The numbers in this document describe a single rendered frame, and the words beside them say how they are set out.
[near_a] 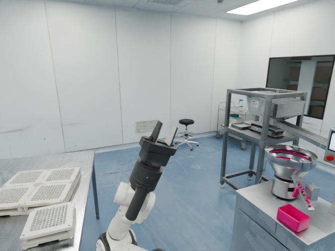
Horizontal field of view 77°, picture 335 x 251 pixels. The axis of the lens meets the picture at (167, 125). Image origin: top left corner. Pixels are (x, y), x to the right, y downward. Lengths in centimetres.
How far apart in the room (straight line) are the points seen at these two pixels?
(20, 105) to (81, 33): 172
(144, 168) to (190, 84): 465
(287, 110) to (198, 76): 300
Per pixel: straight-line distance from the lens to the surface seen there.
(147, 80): 475
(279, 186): 196
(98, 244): 89
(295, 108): 281
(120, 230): 82
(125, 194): 68
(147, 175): 62
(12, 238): 156
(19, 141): 479
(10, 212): 173
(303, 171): 180
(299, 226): 170
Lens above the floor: 178
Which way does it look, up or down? 16 degrees down
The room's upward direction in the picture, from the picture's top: straight up
